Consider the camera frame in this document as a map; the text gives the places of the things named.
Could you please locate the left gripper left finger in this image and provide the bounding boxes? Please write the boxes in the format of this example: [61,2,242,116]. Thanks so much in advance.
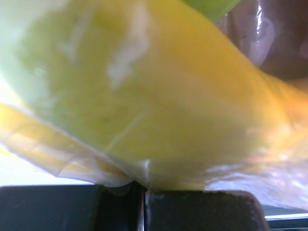
[0,184,142,231]

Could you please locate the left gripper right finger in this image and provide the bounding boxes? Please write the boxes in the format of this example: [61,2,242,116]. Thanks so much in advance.
[144,190,270,231]

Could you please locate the clear zip top bag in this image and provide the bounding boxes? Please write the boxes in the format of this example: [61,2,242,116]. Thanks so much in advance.
[0,0,308,210]

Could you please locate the yellow fake banana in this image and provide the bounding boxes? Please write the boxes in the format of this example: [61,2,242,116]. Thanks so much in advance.
[0,0,308,191]

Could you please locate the green fake pear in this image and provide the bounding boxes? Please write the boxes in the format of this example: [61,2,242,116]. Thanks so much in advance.
[184,0,240,22]

